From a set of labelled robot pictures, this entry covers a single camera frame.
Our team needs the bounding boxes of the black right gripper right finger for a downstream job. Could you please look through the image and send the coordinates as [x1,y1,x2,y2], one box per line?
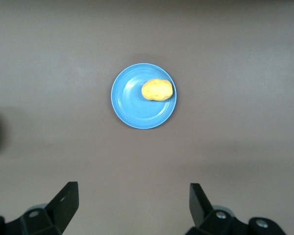
[186,183,289,235]

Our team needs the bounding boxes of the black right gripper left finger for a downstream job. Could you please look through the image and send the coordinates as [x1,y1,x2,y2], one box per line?
[0,181,79,235]

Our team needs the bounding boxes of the yellow potato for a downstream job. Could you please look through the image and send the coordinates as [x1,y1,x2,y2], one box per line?
[141,78,174,102]

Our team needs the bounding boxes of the blue round plate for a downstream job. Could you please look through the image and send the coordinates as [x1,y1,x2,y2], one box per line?
[111,63,177,130]

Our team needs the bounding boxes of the brown table cover mat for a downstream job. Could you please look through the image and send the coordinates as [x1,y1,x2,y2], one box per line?
[0,0,294,235]

